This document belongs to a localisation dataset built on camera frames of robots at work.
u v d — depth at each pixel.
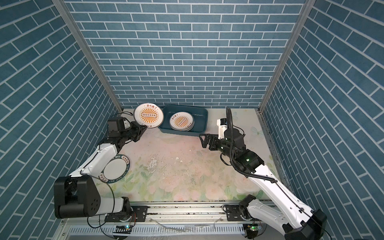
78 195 0.41
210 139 0.63
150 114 0.91
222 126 0.63
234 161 0.51
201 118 1.11
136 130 0.75
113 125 0.65
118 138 0.63
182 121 1.08
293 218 0.39
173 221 0.73
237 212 0.74
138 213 0.74
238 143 0.51
